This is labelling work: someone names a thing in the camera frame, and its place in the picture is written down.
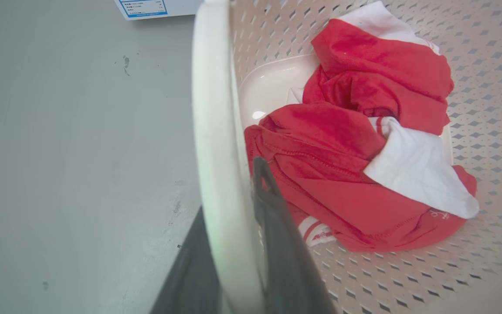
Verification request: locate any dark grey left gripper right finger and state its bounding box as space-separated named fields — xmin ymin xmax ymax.
xmin=252 ymin=157 xmax=338 ymax=314

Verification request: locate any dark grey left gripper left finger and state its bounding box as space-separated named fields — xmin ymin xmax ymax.
xmin=149 ymin=207 xmax=222 ymax=314

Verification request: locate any white perforated plastic laundry basket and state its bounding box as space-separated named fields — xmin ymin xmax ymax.
xmin=191 ymin=0 xmax=502 ymax=314

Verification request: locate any red and white garment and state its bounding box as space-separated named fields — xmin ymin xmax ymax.
xmin=244 ymin=1 xmax=480 ymax=253

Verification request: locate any white box with blue label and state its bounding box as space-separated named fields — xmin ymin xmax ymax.
xmin=114 ymin=0 xmax=204 ymax=21

